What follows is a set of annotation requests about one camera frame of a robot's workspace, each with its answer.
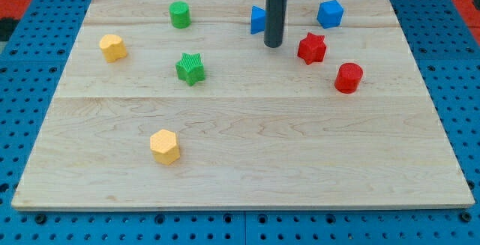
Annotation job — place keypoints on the red cylinder block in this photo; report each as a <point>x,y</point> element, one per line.
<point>348,78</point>

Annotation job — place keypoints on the red star block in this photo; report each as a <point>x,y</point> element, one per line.
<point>312,48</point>

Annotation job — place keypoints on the green cylinder block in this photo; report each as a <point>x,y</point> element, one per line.
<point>180,14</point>

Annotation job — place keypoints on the light wooden board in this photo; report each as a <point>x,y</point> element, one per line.
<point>263,131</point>

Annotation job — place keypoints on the yellow hexagon block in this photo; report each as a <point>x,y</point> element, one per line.
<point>164,147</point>

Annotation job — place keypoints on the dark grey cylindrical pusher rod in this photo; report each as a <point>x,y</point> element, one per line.
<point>274,25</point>

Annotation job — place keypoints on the blue cube block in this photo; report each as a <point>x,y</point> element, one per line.
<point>330,14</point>

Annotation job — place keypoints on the green star block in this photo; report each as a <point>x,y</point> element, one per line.
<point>190,68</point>

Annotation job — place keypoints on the yellow heart block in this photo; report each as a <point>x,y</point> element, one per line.
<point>113,48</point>

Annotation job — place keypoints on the blue triangle block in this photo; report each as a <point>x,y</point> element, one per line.
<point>257,17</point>

